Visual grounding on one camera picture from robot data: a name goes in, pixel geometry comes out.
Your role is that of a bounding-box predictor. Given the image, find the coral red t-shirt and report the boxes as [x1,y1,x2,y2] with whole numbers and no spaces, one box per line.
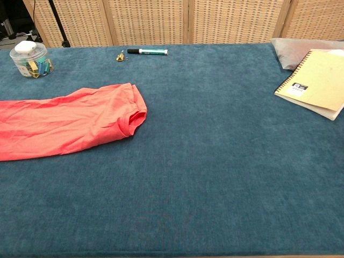
[0,82,148,162]

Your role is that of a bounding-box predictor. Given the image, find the blue table cloth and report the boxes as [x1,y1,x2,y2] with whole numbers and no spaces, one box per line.
[0,42,344,256]

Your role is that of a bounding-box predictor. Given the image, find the green white marker pen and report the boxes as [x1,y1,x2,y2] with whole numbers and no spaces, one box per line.
[127,48,169,56]

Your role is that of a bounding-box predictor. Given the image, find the wicker folding screen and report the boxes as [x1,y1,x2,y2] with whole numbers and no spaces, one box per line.
[23,0,344,48]

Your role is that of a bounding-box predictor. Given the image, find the frosted pouch with red garment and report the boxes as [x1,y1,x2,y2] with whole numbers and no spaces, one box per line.
[270,38,344,71]

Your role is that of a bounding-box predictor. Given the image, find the black tripod stand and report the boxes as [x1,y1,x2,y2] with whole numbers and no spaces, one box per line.
[48,0,71,48]

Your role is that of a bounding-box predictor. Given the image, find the clear jar of binder clips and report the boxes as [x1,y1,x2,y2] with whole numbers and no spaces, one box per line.
[9,41,54,79]

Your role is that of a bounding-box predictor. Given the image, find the kraft spiral notebook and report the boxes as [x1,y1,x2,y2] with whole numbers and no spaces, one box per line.
[274,49,344,111]

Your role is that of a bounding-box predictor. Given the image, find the frosted pouch with white garment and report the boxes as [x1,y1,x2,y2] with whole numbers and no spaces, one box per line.
[282,49,344,121]

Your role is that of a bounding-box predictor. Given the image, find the white earbud case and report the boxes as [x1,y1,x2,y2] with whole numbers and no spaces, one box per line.
[15,40,37,54]

